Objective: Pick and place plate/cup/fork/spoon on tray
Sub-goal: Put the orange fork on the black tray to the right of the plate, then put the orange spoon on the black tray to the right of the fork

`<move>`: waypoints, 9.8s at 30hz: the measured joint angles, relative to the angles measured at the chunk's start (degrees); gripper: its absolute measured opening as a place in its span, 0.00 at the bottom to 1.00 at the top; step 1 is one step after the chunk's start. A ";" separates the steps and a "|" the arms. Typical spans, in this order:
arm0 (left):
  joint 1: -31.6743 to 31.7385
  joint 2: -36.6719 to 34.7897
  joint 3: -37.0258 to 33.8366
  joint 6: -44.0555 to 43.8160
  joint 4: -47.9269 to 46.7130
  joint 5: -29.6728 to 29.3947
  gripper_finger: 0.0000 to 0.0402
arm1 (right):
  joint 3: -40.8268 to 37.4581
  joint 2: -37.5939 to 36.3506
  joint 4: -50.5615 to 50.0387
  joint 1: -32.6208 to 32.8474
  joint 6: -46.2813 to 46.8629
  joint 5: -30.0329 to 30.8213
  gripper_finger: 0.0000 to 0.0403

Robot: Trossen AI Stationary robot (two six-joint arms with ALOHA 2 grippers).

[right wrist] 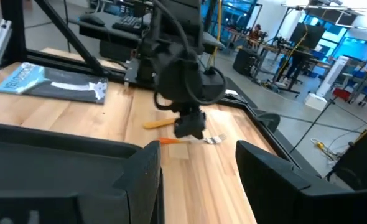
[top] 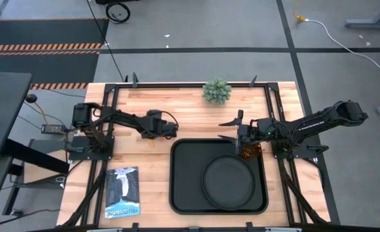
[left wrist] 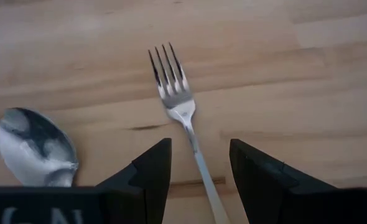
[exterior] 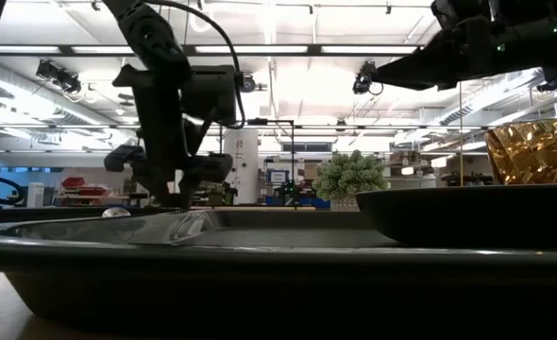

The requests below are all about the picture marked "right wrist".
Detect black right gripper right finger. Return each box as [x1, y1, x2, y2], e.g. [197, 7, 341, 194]
[235, 139, 367, 224]

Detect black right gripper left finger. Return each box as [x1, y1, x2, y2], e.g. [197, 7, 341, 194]
[0, 121, 165, 224]

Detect red bin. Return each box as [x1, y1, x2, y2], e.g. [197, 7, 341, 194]
[332, 87, 353, 102]

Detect black keyboard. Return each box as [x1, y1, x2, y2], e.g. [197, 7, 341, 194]
[111, 15, 148, 35]

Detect yellow handled spoon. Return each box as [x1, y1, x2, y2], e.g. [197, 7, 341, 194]
[142, 117, 180, 130]

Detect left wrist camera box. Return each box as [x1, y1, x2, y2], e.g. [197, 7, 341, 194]
[201, 73, 226, 102]

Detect person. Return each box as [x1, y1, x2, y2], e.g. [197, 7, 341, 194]
[251, 24, 263, 43]
[284, 46, 312, 82]

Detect orange handled fork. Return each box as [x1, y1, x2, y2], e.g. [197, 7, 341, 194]
[158, 133, 228, 146]

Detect black equipment case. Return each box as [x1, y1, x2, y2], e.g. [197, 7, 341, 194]
[325, 129, 367, 191]

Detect yellow floor cable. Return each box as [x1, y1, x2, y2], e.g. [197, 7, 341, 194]
[310, 138, 340, 161]

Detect dark grey table clamp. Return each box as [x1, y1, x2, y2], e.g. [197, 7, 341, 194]
[255, 111, 281, 134]

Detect white tower unit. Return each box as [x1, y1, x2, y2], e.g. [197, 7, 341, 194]
[315, 55, 350, 98]

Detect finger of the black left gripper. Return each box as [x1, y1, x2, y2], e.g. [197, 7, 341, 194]
[190, 111, 207, 140]
[174, 119, 193, 139]

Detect black computer mouse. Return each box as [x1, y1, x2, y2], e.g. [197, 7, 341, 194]
[78, 13, 106, 27]

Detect white box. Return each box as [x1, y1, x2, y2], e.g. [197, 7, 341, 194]
[304, 92, 328, 112]

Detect blue and black book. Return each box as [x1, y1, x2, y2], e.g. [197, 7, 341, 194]
[0, 62, 109, 105]

